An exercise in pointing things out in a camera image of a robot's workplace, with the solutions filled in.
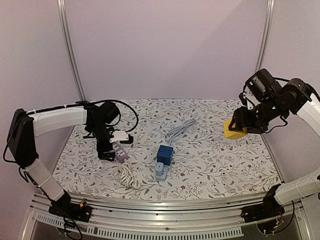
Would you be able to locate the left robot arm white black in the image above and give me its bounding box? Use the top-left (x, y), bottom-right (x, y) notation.
top-left (2, 99), bottom-right (139, 217)

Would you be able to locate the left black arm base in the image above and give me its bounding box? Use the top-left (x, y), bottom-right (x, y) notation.
top-left (48, 198), bottom-right (93, 223)

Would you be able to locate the right aluminium frame post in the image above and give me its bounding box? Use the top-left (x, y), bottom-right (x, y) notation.
top-left (253, 0), bottom-right (275, 73)

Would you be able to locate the light blue plug adapter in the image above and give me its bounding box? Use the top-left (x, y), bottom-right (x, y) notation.
top-left (155, 162), bottom-right (164, 177)

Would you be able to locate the left aluminium frame post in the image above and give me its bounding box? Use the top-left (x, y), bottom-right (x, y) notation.
top-left (57, 0), bottom-right (86, 101)

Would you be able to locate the yellow cube socket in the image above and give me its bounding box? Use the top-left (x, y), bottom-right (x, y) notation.
top-left (223, 118), bottom-right (248, 140)

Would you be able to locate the blue cube socket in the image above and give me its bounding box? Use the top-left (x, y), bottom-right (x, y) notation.
top-left (156, 145), bottom-right (174, 166)

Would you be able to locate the white coiled power cable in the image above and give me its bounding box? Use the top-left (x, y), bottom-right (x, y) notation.
top-left (117, 161), bottom-right (141, 190)

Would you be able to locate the aluminium front rail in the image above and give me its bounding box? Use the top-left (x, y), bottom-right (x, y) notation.
top-left (24, 192), bottom-right (305, 238)

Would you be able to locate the grey-blue power strip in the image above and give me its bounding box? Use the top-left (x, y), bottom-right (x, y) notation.
top-left (154, 162), bottom-right (170, 182)

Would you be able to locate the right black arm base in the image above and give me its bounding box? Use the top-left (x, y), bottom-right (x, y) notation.
top-left (240, 200), bottom-right (285, 223)

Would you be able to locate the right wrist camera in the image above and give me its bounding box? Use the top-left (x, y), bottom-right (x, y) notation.
top-left (245, 68), bottom-right (281, 103)

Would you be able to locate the floral patterned table mat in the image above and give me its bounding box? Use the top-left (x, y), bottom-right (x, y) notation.
top-left (53, 99), bottom-right (282, 201)

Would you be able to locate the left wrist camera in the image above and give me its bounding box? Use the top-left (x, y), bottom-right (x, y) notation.
top-left (99, 101), bottom-right (135, 145)

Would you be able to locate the aluminium frame post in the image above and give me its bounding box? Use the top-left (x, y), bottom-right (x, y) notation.
top-left (253, 0), bottom-right (275, 73)
top-left (57, 0), bottom-right (86, 101)

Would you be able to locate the purple power strip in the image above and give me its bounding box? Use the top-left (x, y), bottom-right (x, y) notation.
top-left (112, 142), bottom-right (129, 164)

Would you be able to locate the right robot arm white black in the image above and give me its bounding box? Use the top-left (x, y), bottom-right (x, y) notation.
top-left (223, 74), bottom-right (320, 218)

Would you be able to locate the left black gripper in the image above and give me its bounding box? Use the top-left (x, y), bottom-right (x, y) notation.
top-left (88, 122), bottom-right (116, 162)

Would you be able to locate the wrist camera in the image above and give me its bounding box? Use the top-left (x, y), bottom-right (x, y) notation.
top-left (99, 101), bottom-right (135, 145)
top-left (245, 68), bottom-right (281, 103)

